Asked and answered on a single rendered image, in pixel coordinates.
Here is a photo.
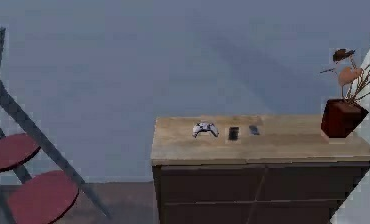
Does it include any white game controller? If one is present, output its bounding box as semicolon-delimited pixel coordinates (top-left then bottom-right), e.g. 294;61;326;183
192;121;220;139

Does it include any dark chest with wooden top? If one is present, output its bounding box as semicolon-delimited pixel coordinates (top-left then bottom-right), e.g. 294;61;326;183
150;114;370;224

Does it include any house plant in red pot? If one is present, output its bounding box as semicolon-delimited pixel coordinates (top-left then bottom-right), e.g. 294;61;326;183
319;41;370;139

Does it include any grey stand with red discs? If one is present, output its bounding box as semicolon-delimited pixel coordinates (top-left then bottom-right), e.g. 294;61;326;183
0;27;113;224

